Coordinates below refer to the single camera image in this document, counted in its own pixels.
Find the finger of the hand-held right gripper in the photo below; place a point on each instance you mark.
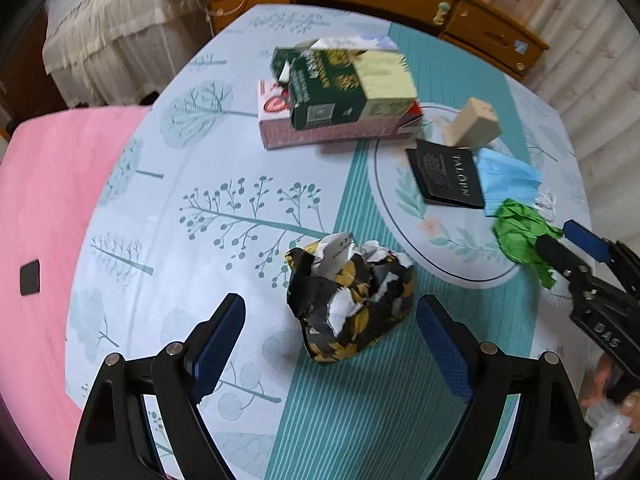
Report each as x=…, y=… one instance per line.
x=585, y=242
x=555, y=255

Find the pink fleece blanket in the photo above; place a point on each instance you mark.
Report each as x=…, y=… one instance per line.
x=40, y=210

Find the green and yellow carton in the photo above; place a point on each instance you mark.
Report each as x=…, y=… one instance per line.
x=340, y=85

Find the black flat packet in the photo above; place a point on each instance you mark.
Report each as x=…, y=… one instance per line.
x=445, y=175

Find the pink flat box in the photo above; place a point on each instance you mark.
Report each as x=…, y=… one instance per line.
x=280, y=130

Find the black flat rectangular device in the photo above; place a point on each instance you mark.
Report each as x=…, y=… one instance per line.
x=30, y=279

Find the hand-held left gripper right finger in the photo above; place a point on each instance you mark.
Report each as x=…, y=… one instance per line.
x=442, y=355

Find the black gold wrapper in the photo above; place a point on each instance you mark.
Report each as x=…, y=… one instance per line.
x=350, y=310

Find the white and purple small box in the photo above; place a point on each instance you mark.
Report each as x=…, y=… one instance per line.
x=372, y=42

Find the beige plastic block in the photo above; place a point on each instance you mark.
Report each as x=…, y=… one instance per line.
x=475, y=125

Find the clear white plastic bag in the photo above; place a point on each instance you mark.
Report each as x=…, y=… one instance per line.
x=610, y=440

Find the cream lace cover cloth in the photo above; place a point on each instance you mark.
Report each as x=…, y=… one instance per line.
x=110, y=25

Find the green paper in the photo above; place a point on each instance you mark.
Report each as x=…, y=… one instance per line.
x=520, y=240

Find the brown wooden door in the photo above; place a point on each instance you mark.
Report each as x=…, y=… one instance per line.
x=25, y=75

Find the blue face mask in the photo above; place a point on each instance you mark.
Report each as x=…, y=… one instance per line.
x=510, y=177

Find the pale blue sticker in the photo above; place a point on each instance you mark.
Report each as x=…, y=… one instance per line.
x=520, y=46

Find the person's right hand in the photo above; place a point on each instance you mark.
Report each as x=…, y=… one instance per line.
x=602, y=377

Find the cream leaf-print curtain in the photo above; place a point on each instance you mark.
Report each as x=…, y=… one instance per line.
x=590, y=60

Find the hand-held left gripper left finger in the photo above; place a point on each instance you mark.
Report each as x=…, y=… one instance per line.
x=217, y=355

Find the pale green drawer lock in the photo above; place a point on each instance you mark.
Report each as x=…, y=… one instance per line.
x=442, y=10

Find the pale blue tree-print tablecloth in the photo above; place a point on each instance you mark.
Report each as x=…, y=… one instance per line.
x=200, y=160

